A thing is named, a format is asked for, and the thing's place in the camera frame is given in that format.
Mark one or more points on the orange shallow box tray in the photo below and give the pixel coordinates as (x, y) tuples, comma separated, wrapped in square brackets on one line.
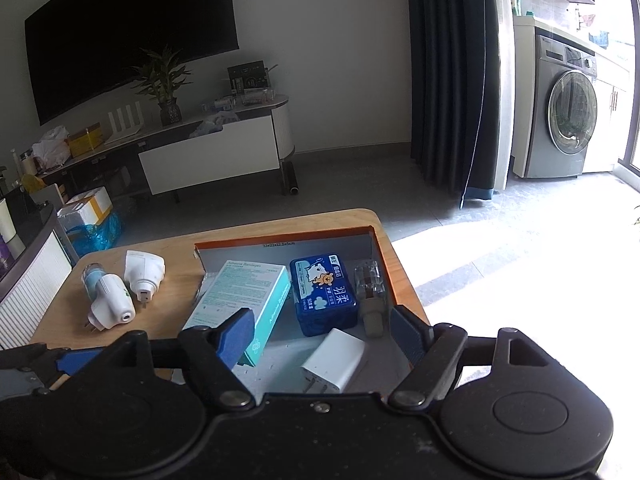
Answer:
[(278, 370)]

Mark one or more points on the white yellow carton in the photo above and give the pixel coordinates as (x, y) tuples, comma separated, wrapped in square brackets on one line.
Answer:
[(86, 209)]

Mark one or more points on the white tv cabinet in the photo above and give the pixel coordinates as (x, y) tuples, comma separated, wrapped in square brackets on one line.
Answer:
[(173, 157)]

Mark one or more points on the dark blue curtain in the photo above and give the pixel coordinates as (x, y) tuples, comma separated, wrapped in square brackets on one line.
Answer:
[(462, 94)]

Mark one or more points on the round side table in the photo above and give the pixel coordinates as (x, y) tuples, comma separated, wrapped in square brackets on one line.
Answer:
[(30, 283)]

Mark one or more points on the blue tissue pack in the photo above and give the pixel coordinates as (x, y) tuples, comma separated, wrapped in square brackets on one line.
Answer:
[(323, 296)]

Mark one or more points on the black rolled mat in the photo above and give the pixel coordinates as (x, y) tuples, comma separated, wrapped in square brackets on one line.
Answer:
[(289, 178)]

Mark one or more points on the teal medicine box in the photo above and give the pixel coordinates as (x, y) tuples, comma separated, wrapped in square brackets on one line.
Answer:
[(261, 287)]

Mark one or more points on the blue plastic bag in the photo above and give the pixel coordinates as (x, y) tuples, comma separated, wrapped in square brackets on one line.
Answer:
[(103, 236)]

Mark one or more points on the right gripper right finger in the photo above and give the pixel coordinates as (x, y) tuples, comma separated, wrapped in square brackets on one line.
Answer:
[(434, 353)]

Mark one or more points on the white plastic bag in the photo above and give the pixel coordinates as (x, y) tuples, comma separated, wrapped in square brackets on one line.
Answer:
[(52, 149)]

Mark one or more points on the potted green plant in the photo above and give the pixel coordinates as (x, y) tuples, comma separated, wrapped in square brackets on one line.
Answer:
[(159, 76)]

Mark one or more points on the white router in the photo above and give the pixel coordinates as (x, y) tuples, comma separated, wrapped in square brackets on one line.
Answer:
[(125, 122)]

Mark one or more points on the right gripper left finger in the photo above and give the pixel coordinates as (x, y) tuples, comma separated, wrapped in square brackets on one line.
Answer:
[(211, 354)]

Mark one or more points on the white plug device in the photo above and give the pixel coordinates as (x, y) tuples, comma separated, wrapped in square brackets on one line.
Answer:
[(113, 305), (143, 274)]

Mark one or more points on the white paper cup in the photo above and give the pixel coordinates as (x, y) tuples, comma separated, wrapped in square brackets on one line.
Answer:
[(7, 228)]

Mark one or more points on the black television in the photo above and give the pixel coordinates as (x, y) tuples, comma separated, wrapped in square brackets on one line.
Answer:
[(80, 49)]

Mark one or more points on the white charger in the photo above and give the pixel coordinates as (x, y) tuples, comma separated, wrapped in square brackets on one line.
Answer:
[(331, 367)]

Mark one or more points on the black display box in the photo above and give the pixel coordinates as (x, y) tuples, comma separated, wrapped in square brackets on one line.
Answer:
[(248, 76)]

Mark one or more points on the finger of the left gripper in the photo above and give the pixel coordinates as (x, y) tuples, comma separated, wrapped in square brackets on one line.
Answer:
[(70, 361)]

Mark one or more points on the silver washing machine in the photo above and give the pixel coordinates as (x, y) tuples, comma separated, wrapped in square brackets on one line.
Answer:
[(560, 112)]

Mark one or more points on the white plug device front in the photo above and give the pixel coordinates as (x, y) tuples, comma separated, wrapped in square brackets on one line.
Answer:
[(113, 305)]

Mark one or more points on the yellow box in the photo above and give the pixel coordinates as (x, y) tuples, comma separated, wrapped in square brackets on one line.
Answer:
[(85, 140)]

